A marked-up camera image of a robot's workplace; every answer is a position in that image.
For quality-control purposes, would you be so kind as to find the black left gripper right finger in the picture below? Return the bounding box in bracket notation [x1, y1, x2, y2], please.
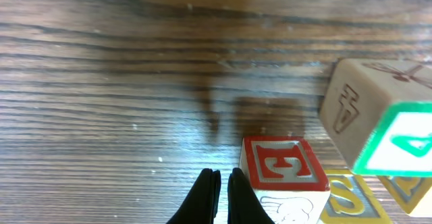
[227, 168, 274, 224]

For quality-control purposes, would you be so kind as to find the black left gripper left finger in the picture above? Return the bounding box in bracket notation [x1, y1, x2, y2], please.
[167, 168, 221, 224]

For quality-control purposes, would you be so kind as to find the green top block number 4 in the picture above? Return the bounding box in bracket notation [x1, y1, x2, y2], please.
[320, 59, 431, 177]

